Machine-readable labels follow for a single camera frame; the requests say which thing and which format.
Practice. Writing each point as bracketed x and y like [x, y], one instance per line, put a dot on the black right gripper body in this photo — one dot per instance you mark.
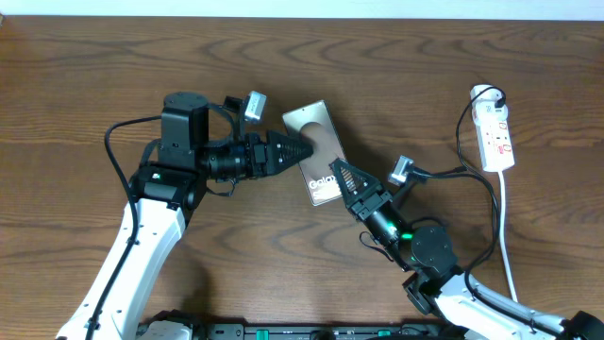
[376, 202]

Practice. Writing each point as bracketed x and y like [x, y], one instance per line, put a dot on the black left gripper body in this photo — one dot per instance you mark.
[253, 141]

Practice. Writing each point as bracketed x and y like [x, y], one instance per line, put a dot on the Samsung Galaxy smartphone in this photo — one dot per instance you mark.
[313, 125]

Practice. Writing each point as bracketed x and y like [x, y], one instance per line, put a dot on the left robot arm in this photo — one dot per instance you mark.
[199, 141]

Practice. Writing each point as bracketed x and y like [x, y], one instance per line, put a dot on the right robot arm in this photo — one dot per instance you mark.
[437, 284]

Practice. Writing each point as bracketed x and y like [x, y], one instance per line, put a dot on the white power strip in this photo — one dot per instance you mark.
[490, 114]

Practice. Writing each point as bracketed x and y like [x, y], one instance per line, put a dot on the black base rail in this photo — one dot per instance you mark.
[302, 331]

